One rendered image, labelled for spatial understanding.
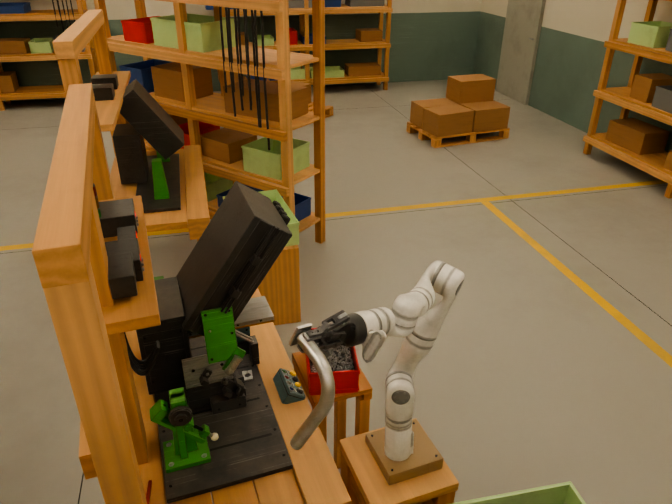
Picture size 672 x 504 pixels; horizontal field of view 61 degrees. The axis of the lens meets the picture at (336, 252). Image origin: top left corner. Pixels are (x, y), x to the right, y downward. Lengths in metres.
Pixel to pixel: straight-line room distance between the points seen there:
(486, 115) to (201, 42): 4.46
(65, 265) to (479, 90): 7.64
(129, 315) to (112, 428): 0.34
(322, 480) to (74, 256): 1.16
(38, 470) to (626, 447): 3.20
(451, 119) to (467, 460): 5.38
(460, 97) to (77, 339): 7.45
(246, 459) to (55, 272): 1.09
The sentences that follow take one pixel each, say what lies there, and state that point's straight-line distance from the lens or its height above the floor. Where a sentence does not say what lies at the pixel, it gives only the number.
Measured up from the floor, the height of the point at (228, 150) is 0.85.
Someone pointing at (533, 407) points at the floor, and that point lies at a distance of 3.76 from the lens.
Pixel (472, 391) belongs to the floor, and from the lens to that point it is 3.76.
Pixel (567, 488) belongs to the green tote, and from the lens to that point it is 2.10.
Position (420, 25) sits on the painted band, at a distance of 11.62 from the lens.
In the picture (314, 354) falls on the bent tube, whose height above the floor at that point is 1.71.
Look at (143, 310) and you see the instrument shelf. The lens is 1.73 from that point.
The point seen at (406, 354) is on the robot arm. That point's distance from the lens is 1.85.
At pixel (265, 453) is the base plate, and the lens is 2.12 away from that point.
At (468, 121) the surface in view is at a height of 0.31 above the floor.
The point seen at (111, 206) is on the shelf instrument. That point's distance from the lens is 2.23.
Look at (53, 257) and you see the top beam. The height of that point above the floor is 1.92.
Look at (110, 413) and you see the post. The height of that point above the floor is 1.48.
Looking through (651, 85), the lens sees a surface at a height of 1.05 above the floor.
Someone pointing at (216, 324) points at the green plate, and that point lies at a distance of 2.18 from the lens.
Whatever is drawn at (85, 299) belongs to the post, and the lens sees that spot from 1.32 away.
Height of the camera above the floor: 2.48
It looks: 29 degrees down
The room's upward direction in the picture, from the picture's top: straight up
